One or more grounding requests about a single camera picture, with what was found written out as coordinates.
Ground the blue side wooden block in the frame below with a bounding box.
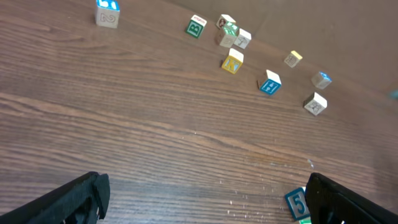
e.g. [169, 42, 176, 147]
[257, 70, 282, 96]

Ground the plain tilted wooden block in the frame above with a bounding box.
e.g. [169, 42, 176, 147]
[303, 92, 328, 116]

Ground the green R letter block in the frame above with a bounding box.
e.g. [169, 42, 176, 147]
[215, 27, 237, 48]

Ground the yellow side wooden block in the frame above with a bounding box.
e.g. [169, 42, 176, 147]
[221, 48, 244, 74]

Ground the wooden X block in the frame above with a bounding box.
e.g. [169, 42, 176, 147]
[234, 28, 252, 49]

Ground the blue top letter block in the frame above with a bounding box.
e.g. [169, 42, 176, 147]
[95, 0, 120, 29]

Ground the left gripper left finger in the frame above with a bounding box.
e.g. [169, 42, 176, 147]
[1, 171, 110, 224]

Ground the green side B block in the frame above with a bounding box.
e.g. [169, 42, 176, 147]
[185, 14, 207, 39]

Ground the plain wooden picture block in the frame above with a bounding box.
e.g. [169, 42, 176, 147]
[284, 187, 310, 221]

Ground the blue P letter block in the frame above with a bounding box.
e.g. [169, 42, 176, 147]
[311, 72, 332, 90]

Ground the green F letter block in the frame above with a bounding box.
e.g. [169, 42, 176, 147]
[299, 218, 312, 224]

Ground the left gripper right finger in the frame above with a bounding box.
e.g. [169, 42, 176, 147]
[305, 172, 397, 224]

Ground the yellow top block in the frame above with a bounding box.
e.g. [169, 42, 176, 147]
[284, 50, 303, 68]

